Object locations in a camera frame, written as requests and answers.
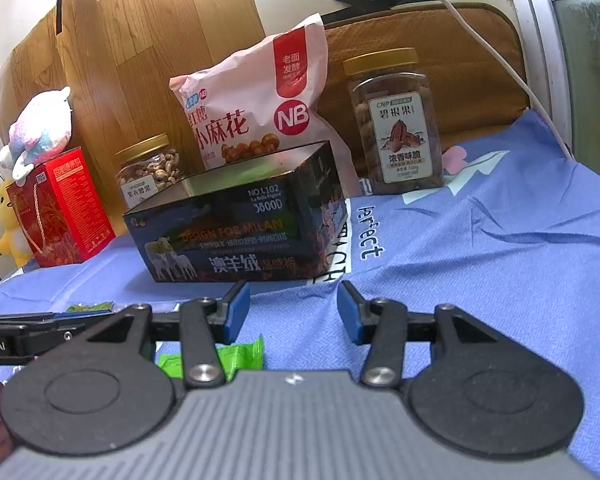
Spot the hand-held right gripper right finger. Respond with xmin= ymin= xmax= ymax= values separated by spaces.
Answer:
xmin=336 ymin=280 xmax=508 ymax=391

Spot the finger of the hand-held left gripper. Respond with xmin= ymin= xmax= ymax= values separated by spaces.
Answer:
xmin=0 ymin=310 xmax=116 ymax=323

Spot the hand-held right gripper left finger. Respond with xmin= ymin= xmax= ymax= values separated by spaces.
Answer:
xmin=82 ymin=280 xmax=252 ymax=390

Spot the small green snack packet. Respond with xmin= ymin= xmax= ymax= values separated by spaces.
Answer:
xmin=66 ymin=301 xmax=116 ymax=314

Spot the dark printed cardboard box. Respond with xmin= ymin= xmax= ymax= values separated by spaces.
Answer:
xmin=122 ymin=141 xmax=351 ymax=286

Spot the yellow plush toy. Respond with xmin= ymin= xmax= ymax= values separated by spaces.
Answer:
xmin=0 ymin=180 xmax=33 ymax=268

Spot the red gift box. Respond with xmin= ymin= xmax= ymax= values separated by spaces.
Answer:
xmin=6 ymin=146 xmax=116 ymax=268

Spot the blue printed cloth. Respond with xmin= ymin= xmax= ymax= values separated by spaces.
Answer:
xmin=0 ymin=110 xmax=600 ymax=480

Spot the cashew jar with yellow lid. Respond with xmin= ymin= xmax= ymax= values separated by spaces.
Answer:
xmin=114 ymin=133 xmax=187 ymax=208

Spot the pink and white plush toy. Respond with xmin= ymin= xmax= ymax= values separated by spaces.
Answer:
xmin=0 ymin=86 xmax=75 ymax=181

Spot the pecan jar with yellow lid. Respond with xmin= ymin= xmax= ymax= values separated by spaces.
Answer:
xmin=342 ymin=47 xmax=443 ymax=196

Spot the pink snack bag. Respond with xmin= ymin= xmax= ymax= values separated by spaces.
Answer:
xmin=169 ymin=14 xmax=361 ymax=198

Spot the brown cushion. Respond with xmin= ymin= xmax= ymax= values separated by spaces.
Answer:
xmin=322 ymin=2 xmax=528 ymax=161

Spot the wooden board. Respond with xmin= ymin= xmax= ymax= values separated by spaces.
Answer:
xmin=10 ymin=0 xmax=326 ymax=241

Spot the frosted glass sliding door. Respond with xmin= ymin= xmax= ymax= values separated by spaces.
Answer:
xmin=510 ymin=0 xmax=600 ymax=161

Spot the white cable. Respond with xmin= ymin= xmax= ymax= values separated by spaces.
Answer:
xmin=400 ymin=0 xmax=576 ymax=161

